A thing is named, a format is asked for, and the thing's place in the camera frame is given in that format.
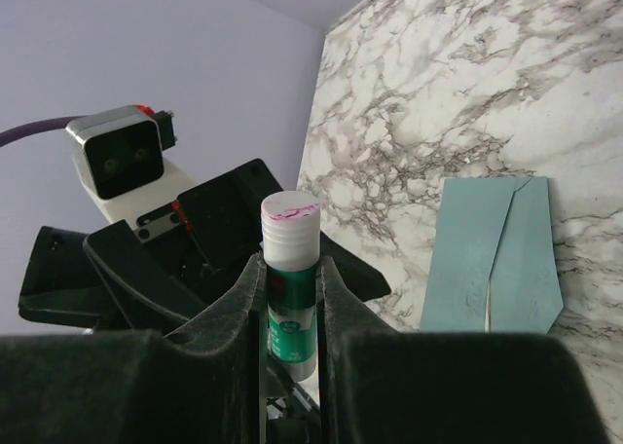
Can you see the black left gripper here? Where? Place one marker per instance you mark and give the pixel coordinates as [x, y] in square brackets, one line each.
[158, 274]

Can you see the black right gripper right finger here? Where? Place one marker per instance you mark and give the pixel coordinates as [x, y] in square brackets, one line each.
[380, 385]

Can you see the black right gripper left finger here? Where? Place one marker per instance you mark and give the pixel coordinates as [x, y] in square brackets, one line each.
[202, 383]

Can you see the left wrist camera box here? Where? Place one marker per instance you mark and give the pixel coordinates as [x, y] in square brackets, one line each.
[119, 156]

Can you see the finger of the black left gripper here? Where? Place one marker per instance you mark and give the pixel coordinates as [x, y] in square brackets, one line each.
[362, 279]

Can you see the light blue paper envelope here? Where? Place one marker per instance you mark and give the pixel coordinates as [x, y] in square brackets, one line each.
[496, 229]

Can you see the green white glue stick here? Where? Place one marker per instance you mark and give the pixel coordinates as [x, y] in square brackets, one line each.
[291, 250]

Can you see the beige paper letter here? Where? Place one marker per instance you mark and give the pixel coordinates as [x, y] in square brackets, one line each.
[487, 321]

